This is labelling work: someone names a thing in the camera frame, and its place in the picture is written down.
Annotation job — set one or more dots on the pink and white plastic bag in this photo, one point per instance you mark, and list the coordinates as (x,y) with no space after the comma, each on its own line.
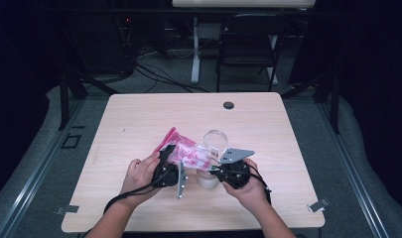
(188,153)

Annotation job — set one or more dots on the person's left hand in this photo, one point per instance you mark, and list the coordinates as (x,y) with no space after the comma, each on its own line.
(139,180)

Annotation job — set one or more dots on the clear glass cup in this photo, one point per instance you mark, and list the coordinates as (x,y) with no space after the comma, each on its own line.
(215,140)

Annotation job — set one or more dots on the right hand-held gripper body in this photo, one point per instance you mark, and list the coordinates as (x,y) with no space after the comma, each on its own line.
(235,173)

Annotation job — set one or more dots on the black computer tower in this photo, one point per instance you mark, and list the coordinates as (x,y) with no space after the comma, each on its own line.
(102,43)

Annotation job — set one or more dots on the grey tape piece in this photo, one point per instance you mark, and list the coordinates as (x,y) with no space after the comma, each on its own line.
(318,205)
(67,209)

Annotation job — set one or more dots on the grey metal floor rail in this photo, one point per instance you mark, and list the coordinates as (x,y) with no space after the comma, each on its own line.
(33,188)
(357,178)

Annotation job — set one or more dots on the person's right hand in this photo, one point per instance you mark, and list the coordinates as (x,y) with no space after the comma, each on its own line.
(251,195)

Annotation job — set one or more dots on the black metal stand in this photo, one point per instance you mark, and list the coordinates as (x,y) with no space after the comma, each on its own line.
(64,99)
(335,105)

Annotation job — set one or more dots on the white desk leg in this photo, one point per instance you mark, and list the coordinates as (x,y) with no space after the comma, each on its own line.
(273,66)
(196,59)

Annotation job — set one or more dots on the black folding chair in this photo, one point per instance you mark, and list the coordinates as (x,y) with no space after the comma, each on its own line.
(251,39)

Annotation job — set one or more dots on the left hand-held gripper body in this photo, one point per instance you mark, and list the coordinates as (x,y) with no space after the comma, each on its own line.
(168,177)

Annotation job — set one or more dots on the grey box under desk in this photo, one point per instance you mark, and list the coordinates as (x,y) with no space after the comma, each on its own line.
(209,31)

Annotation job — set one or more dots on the white desk top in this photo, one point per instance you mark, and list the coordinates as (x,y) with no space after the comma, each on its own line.
(241,3)

